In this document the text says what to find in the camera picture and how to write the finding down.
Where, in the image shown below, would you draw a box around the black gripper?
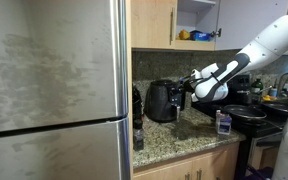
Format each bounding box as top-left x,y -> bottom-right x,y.
176,76 -> 197,94

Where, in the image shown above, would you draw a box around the black red whey protein bag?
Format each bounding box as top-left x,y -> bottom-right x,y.
132,84 -> 145,124

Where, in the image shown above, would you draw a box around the yellow item in cabinet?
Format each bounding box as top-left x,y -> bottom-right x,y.
178,29 -> 191,41

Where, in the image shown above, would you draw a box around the blue box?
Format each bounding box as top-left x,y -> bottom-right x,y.
189,29 -> 212,42

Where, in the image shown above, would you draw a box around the small dark spice grinder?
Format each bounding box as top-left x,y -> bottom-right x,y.
133,118 -> 145,152

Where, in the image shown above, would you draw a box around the black frying pan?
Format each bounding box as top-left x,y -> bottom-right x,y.
222,104 -> 287,131

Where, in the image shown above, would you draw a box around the wooden upper cabinet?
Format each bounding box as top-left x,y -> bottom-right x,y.
130,0 -> 218,52

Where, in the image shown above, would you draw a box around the wooden cabinet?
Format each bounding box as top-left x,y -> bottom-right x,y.
130,0 -> 218,52
132,141 -> 242,180

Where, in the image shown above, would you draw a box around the green bottle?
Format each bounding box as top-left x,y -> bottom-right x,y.
250,78 -> 264,96

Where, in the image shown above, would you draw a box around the wooden lower cabinet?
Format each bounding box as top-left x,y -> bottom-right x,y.
132,141 -> 242,180

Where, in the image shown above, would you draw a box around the black kitchen stove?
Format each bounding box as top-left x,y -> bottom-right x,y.
190,74 -> 288,180

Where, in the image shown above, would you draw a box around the yellow sponge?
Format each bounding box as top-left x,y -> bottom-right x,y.
262,94 -> 275,102

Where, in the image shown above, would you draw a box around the blue soap bottle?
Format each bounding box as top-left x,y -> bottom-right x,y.
269,85 -> 279,98

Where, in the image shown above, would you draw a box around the hinged upper cabinet door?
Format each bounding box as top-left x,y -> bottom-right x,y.
214,0 -> 288,52

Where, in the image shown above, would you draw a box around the dark skillet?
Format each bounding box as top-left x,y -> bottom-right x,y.
260,101 -> 288,116

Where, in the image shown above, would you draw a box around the stainless steel fridge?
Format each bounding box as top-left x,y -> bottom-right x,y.
0,0 -> 133,180

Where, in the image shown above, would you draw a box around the metal cabinet handle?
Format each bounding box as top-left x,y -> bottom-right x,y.
169,7 -> 176,46

